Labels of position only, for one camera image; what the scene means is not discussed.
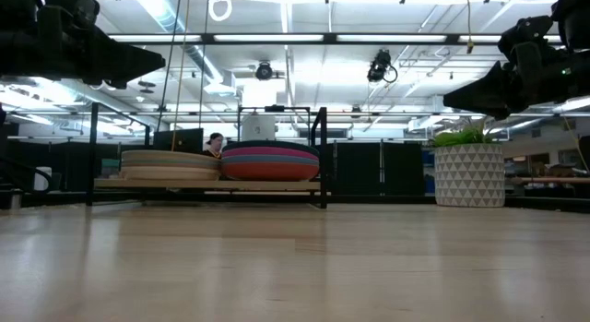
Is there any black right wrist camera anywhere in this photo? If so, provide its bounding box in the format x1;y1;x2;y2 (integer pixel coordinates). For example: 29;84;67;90
497;15;554;60

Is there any person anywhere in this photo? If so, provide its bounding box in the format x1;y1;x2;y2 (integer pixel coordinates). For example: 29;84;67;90
202;132;226;160

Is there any black overhead camera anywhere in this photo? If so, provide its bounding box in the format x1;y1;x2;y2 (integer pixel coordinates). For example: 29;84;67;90
366;48;399;85

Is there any black partition panel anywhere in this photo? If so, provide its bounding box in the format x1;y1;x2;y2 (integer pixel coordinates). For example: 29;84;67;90
329;140;427;197

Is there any black wire dish rack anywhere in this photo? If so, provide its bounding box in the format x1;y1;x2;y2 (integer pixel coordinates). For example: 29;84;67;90
86;101;329;210

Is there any black round fixture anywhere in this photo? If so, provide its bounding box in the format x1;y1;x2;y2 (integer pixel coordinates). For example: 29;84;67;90
254;60;275;82

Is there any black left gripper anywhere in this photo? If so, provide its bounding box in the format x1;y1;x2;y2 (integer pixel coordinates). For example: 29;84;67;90
0;6;167;90

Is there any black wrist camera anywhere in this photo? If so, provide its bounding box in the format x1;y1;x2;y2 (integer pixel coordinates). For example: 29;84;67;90
45;0;100;30
497;15;554;60

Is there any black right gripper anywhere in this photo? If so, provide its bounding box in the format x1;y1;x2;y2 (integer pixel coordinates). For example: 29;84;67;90
442;42;590;122

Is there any green succulent plant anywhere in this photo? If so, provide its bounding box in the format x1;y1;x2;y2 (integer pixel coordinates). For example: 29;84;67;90
431;121;490;149

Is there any white box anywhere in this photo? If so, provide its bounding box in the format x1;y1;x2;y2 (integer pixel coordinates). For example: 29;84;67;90
241;114;277;142

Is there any black metal rack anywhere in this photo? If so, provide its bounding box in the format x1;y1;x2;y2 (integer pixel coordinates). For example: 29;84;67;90
236;104;313;144

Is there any white triangle-patterned plant pot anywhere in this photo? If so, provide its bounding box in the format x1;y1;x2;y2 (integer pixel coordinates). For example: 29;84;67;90
433;143;506;209

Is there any wooden background table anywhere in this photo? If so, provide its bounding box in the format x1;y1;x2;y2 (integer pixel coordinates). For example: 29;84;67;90
506;175;590;185

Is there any white cylindrical container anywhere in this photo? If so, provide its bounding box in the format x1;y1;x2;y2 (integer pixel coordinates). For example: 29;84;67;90
34;166;53;192

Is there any pink plate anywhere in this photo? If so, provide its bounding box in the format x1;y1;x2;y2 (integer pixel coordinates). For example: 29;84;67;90
221;146;321;160

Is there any black computer monitor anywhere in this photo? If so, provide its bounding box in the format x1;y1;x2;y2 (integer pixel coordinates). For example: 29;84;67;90
153;127;205;153

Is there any white hanging ring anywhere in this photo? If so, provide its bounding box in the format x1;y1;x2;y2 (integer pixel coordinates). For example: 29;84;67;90
207;0;233;23

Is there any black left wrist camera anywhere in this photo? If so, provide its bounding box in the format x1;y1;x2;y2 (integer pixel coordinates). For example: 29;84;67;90
45;0;100;30

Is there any long black cable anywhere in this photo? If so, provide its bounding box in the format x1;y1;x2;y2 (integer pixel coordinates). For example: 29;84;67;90
157;0;184;132

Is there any black aluminium rig frame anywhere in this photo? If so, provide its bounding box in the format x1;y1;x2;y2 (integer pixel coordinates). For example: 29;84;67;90
0;32;590;215

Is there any cream white plate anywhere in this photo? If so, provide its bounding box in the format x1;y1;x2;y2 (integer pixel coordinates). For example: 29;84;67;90
120;168;221;182

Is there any grey taupe plate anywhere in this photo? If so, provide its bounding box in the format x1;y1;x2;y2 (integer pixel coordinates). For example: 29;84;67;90
121;149;221;162

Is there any rust orange plate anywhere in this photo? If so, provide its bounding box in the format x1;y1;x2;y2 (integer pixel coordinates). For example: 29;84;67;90
221;161;321;182

